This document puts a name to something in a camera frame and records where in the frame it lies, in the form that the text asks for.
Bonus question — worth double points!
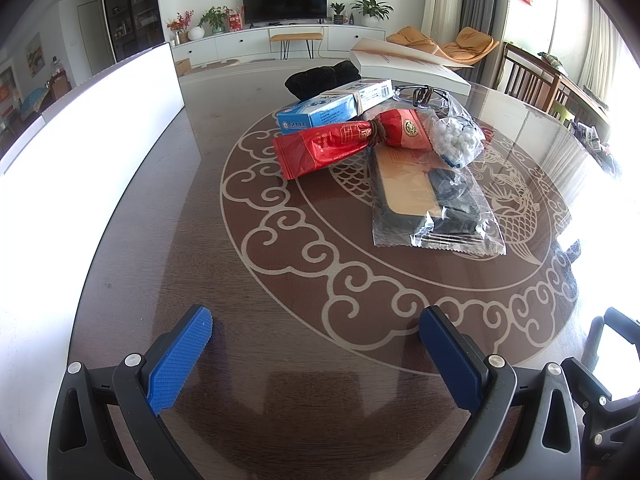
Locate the black television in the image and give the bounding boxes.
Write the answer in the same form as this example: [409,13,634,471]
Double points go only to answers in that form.
[241,0,329,26]

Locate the white flat gift box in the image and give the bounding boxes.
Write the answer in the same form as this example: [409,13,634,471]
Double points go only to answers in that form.
[349,37,474,96]

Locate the grey curtain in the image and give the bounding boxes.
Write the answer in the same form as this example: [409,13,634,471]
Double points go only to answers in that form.
[460,0,511,44]

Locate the white board panel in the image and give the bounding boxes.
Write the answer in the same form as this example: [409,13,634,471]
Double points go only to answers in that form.
[0,42,184,461]

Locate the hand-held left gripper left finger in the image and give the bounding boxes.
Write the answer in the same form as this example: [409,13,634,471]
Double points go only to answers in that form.
[48,305,213,480]

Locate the long red snack packet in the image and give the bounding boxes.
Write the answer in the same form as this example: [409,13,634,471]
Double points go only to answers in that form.
[272,120,377,181]

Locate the white television cabinet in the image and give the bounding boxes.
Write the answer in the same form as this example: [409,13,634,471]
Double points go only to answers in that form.
[170,22,402,67]

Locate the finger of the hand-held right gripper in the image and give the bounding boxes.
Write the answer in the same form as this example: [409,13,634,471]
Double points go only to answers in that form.
[561,356,613,413]
[586,306,640,361]

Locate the clear black eyeglasses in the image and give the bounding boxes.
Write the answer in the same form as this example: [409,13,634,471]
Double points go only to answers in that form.
[392,84,474,127]

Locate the large plant white pot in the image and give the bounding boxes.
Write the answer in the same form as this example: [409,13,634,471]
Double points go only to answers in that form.
[351,0,394,29]

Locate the red packet gold emblem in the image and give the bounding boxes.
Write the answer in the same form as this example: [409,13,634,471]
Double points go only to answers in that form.
[374,108,432,152]

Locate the bag of white beads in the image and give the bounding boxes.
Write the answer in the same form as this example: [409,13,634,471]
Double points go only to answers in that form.
[431,116,487,169]

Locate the wooden bench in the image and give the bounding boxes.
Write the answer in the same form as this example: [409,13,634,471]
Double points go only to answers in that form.
[550,59,614,132]

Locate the dark display cabinet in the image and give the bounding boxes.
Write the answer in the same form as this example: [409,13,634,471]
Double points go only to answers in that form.
[100,0,164,64]

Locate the plain white curtain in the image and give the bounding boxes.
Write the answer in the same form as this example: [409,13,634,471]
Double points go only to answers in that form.
[585,0,622,102]

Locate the white blue medicine box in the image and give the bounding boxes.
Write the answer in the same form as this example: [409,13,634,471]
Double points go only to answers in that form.
[320,79,394,114]

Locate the framed wall picture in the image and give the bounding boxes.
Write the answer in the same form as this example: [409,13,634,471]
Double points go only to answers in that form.
[25,32,45,77]

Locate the orange lounge chair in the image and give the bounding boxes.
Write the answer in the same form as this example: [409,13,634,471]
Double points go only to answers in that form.
[386,26,500,69]

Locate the black cloth pouch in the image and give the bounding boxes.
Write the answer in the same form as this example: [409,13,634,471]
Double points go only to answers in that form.
[284,60,362,101]

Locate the clutter of small bottles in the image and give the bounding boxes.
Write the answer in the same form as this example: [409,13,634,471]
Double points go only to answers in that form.
[570,119,626,177]

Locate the orange cushion stool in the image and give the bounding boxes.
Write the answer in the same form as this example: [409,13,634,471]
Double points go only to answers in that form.
[268,32,325,61]

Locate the bushy green potted plant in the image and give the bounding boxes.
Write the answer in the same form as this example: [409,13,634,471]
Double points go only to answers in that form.
[198,6,231,36]

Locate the red flower vase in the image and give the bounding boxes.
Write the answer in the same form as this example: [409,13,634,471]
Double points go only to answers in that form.
[166,9,195,44]

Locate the wooden chair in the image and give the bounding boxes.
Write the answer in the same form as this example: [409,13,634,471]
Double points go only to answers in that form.
[501,42,561,112]

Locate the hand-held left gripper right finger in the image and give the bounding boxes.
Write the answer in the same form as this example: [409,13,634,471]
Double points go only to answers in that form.
[419,305,583,480]

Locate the phone case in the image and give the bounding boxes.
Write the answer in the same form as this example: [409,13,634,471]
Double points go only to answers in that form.
[370,147,507,256]

